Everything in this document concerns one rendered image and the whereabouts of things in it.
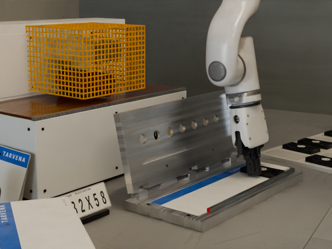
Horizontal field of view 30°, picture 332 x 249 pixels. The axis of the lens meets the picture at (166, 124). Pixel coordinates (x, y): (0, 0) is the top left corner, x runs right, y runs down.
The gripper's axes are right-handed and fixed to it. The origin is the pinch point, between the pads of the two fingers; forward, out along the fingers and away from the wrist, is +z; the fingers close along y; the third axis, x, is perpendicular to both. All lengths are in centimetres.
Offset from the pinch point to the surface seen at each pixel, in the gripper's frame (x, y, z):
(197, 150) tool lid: 10.3, -7.6, -6.0
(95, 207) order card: 14.8, -40.0, -0.6
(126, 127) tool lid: 10.6, -31.1, -15.8
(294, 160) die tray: 1.4, 23.6, 3.5
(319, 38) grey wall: 70, 203, -31
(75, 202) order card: 15.4, -44.8, -2.8
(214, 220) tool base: -6.8, -28.8, 4.8
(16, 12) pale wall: 209, 107, -73
